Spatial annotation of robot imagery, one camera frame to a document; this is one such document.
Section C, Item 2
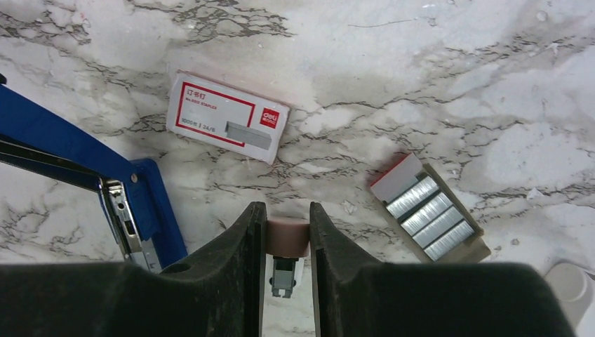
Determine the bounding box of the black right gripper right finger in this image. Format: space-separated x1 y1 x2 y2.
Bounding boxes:
309 202 574 336

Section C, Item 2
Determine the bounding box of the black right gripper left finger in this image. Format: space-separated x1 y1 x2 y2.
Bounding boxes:
1 202 267 336

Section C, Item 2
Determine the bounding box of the pink small stapler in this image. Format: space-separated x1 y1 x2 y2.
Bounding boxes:
265 217 309 298

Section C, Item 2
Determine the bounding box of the blue black stapler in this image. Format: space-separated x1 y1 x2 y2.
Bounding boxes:
1 77 188 272

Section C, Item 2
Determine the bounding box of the red white staple box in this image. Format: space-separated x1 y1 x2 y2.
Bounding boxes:
166 71 290 164

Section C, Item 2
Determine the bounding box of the white small stapler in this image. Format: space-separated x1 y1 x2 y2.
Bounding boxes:
544 263 594 337

